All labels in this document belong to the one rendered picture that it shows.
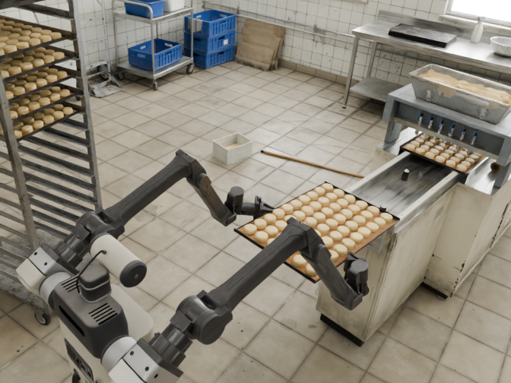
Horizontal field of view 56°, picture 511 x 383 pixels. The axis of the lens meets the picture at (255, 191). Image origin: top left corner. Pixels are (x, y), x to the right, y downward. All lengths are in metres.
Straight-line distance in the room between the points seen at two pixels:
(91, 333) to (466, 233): 2.27
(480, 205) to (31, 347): 2.51
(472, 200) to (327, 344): 1.13
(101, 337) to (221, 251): 2.20
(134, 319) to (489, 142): 2.10
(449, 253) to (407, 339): 0.56
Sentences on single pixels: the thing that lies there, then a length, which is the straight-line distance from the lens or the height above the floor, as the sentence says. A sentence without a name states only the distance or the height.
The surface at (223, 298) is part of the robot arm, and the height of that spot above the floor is 1.31.
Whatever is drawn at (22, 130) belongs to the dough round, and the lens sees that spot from 2.40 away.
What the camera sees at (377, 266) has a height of 0.61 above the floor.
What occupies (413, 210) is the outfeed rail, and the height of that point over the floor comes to 0.90.
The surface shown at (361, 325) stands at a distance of 2.76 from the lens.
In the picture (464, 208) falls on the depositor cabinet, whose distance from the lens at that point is 2.94.
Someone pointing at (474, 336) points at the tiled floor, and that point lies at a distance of 3.24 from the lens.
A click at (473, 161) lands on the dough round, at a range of 2.97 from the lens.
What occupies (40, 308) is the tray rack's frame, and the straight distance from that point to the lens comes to 2.91.
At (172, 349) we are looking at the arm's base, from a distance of 1.16.
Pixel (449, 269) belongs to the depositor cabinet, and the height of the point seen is 0.27.
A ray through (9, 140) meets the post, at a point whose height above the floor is 1.17.
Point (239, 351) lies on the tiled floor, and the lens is 2.77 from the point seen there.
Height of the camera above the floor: 2.17
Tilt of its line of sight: 33 degrees down
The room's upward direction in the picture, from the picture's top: 5 degrees clockwise
